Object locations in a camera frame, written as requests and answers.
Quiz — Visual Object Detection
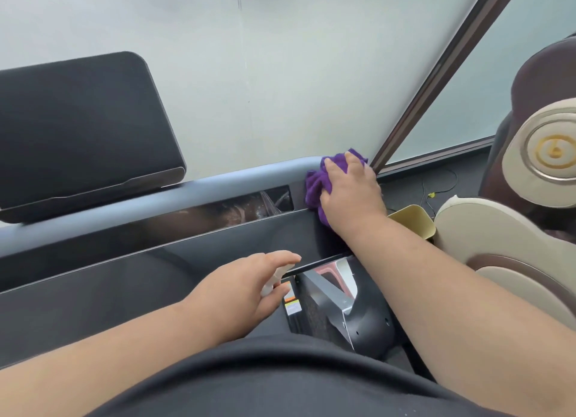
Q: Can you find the person's left hand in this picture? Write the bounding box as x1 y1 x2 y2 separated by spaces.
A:
179 250 303 346

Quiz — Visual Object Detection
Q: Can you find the person's right hand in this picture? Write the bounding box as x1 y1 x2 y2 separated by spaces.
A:
318 150 389 243

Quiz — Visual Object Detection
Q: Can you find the purple microfibre cloth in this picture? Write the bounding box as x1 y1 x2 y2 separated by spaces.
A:
304 148 369 227

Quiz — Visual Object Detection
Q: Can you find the white spray bottle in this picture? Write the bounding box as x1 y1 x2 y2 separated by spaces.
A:
260 266 293 297

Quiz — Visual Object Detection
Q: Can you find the person's left forearm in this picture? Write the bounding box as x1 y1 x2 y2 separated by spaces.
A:
0 302 226 417

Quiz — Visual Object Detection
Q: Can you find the person's right forearm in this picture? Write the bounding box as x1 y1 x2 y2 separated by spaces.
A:
349 214 576 417

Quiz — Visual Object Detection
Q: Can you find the grey treadmill base with uprights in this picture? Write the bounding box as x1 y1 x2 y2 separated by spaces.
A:
251 257 437 384

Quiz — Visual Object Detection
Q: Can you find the beige waste bin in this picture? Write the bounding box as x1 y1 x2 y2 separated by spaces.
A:
386 204 437 242

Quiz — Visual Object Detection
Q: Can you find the black shirt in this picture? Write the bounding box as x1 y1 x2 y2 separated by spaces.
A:
85 333 518 417

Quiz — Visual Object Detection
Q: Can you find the beige upholstered chair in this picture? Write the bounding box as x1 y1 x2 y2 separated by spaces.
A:
434 33 576 332

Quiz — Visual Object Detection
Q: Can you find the black cable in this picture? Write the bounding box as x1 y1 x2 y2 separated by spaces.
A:
421 168 459 217

